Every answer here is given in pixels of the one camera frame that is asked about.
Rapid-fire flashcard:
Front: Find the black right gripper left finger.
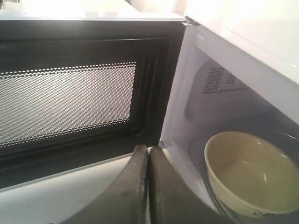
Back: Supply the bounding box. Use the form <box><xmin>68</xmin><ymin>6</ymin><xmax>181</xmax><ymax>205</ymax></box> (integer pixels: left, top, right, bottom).
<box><xmin>63</xmin><ymin>145</ymin><xmax>149</xmax><ymax>224</ymax></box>

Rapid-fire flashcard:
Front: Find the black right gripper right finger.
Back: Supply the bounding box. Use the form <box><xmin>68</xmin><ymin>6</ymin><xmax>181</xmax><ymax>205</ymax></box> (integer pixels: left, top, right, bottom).
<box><xmin>149</xmin><ymin>146</ymin><xmax>231</xmax><ymax>224</ymax></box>

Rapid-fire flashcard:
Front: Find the white microwave door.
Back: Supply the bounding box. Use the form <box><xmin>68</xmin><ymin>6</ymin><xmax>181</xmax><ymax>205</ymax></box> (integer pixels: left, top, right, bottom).
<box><xmin>0</xmin><ymin>18</ymin><xmax>185</xmax><ymax>224</ymax></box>

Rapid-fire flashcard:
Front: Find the beige ceramic bowl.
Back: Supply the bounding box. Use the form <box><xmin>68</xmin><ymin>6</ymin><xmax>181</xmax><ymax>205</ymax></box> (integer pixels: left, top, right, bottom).
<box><xmin>204</xmin><ymin>131</ymin><xmax>299</xmax><ymax>218</ymax></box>

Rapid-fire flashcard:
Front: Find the white Midea microwave oven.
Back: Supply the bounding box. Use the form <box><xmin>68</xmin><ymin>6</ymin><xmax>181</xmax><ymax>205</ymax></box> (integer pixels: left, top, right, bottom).
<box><xmin>160</xmin><ymin>0</ymin><xmax>299</xmax><ymax>224</ymax></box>

